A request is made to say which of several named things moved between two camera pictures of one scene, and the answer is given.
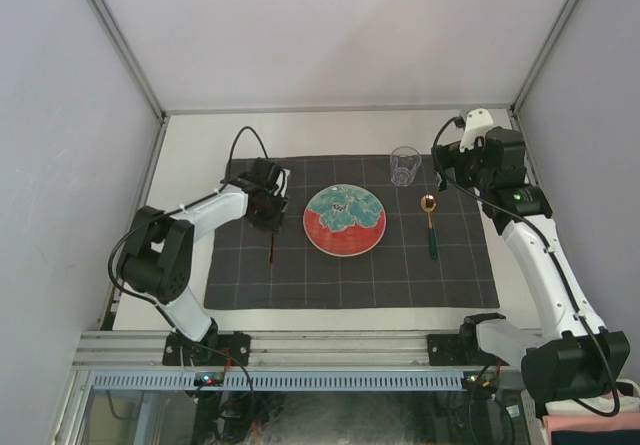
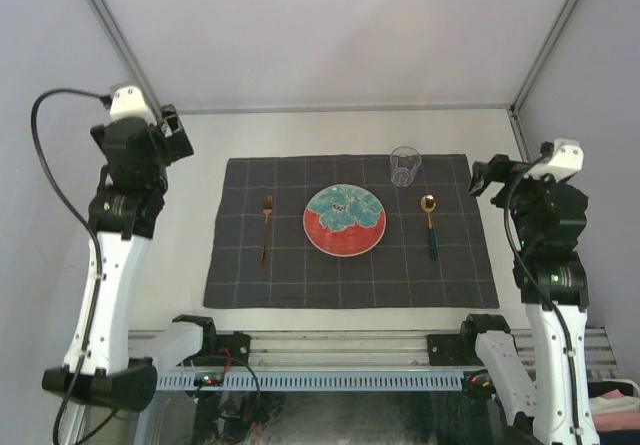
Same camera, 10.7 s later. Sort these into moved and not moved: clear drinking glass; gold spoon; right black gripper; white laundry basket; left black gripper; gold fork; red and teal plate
Moved: right black gripper; gold fork; left black gripper
Not moved: white laundry basket; clear drinking glass; gold spoon; red and teal plate
